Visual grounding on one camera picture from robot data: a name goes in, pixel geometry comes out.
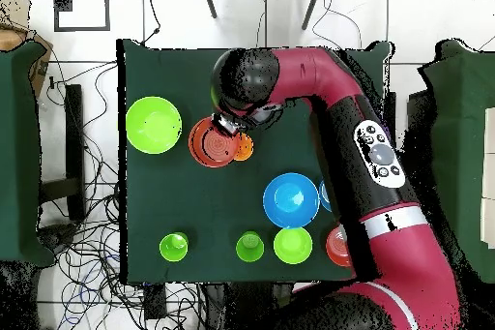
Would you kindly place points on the large green bowl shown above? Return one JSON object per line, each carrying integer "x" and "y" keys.
{"x": 153, "y": 125}

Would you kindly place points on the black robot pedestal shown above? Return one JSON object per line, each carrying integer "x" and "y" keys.
{"x": 247, "y": 306}

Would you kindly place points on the orange-yellow stepped cup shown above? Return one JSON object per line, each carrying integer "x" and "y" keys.
{"x": 245, "y": 148}

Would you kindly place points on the brown cardboard box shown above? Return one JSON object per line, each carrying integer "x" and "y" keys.
{"x": 38, "y": 63}

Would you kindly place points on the black floor stand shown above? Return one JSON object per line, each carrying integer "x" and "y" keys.
{"x": 75, "y": 132}

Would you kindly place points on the black box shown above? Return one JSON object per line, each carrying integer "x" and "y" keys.
{"x": 419, "y": 121}

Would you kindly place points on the green cloth side table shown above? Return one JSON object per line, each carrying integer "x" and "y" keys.
{"x": 464, "y": 132}
{"x": 17, "y": 152}

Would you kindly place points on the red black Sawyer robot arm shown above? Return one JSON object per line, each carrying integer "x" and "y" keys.
{"x": 386, "y": 210}

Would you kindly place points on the large blue bowl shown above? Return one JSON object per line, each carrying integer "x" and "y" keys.
{"x": 291, "y": 200}

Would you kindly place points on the black tripod leg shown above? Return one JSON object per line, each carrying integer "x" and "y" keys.
{"x": 209, "y": 1}
{"x": 312, "y": 6}

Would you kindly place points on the green stepped cup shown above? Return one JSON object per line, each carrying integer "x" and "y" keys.
{"x": 173, "y": 246}

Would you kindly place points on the orange bowl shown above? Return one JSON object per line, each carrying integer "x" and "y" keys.
{"x": 210, "y": 148}
{"x": 335, "y": 246}

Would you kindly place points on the small blue bowl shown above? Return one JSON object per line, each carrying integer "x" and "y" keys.
{"x": 324, "y": 196}

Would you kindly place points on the grey stand base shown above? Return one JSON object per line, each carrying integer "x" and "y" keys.
{"x": 56, "y": 235}

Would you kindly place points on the dark green tablecloth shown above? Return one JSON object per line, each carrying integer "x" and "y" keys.
{"x": 193, "y": 198}

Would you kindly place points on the small light green bowl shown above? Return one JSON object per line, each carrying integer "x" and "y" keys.
{"x": 292, "y": 245}

